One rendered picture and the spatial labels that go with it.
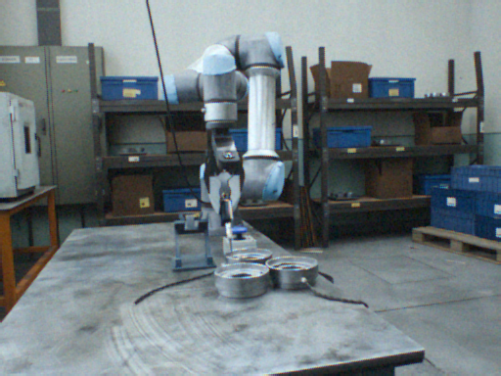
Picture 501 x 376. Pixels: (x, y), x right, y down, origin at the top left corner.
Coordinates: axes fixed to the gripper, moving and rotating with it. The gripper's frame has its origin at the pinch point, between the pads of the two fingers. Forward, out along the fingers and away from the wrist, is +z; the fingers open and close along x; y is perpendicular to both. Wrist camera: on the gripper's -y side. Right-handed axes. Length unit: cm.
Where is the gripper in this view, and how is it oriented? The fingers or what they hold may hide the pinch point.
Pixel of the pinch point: (225, 209)
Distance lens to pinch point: 108.6
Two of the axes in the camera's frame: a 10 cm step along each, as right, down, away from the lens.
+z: 0.3, 9.9, 1.0
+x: -9.8, 0.5, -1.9
